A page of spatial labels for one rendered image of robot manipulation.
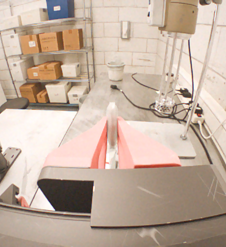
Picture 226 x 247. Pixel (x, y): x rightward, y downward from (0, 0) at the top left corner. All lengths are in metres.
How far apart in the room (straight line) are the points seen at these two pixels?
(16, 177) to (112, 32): 2.29
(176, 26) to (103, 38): 2.15
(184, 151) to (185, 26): 0.41
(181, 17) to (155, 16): 0.06
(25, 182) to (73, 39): 2.00
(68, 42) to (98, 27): 0.54
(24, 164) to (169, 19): 0.63
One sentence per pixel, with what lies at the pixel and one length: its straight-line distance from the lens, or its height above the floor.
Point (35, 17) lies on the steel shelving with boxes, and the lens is 2.46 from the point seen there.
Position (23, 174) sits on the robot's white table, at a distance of 0.56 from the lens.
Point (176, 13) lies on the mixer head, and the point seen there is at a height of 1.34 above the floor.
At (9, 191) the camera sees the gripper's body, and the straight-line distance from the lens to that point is 0.26.
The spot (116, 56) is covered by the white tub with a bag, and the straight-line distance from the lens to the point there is 1.13.
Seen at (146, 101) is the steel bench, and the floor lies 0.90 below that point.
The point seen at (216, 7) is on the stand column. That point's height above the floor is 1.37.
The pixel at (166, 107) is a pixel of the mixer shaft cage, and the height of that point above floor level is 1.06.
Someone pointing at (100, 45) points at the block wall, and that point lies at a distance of 2.54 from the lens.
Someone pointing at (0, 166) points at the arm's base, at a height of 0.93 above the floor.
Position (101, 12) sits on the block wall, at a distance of 2.52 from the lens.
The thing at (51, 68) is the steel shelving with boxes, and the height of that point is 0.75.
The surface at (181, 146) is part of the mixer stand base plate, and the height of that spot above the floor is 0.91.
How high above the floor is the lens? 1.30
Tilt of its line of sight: 36 degrees down
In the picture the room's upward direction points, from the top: straight up
